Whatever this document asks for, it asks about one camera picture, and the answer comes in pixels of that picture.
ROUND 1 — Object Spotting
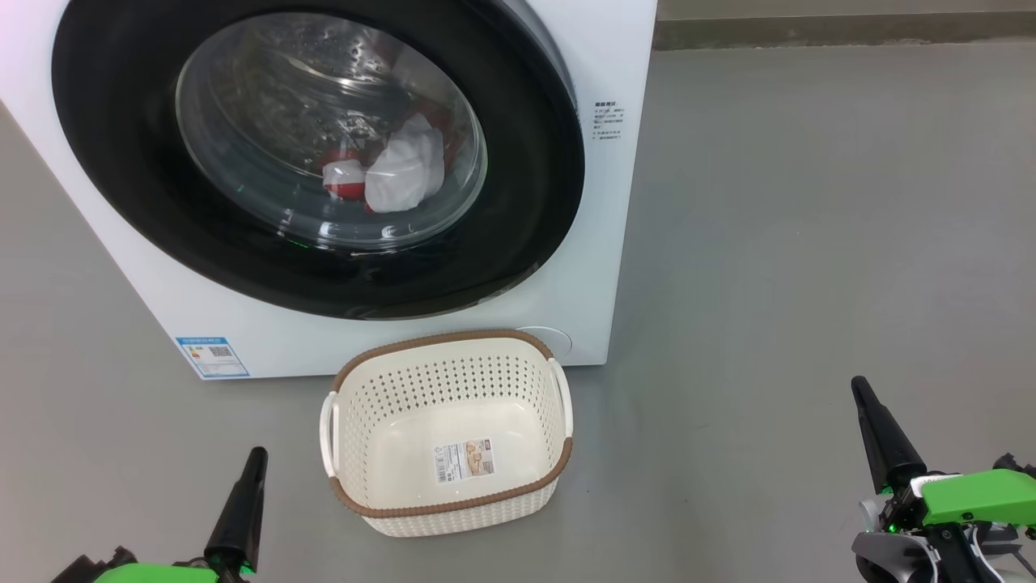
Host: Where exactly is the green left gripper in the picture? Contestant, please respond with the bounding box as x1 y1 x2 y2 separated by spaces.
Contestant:
93 447 269 583

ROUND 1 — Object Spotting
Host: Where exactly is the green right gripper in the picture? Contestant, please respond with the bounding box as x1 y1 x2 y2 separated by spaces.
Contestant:
851 376 1036 532

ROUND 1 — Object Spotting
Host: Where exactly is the red and white garment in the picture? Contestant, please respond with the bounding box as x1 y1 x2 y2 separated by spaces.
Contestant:
321 112 454 215

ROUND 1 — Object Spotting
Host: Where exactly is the black round washer door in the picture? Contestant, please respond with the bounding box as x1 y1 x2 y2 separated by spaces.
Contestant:
51 0 586 321

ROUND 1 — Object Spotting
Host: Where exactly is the printed label sticker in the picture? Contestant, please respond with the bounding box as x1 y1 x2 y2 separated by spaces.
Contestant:
434 438 496 485

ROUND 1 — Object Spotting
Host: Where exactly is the cream laundry basket brown rim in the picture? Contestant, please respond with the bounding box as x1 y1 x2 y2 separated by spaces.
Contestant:
319 329 575 538

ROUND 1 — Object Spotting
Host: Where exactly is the white front-load washing machine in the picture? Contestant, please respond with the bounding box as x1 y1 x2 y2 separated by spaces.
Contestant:
0 0 658 381

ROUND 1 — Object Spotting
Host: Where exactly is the blue energy label sticker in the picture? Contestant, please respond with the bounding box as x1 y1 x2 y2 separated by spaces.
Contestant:
175 336 251 380

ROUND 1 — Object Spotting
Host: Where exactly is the round white filter cover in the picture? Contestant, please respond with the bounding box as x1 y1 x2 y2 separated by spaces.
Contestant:
515 326 572 357

